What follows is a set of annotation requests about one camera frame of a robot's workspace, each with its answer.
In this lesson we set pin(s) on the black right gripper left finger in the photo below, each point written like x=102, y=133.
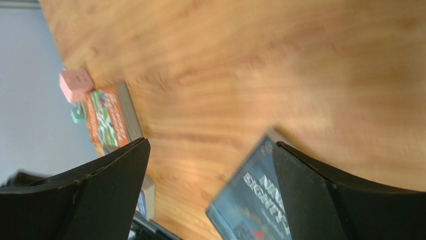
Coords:
x=94, y=201

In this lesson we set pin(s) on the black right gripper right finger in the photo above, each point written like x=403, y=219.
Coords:
x=323, y=202

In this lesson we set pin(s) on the blue 91-storey treehouse book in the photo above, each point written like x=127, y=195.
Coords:
x=146, y=200

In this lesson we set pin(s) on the Nineteen Eighty-Four book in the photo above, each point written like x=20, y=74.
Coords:
x=250, y=206

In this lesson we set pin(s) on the orange treehouse book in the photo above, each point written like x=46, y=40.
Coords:
x=111, y=118

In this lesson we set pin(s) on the pink cube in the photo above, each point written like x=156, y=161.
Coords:
x=75, y=84

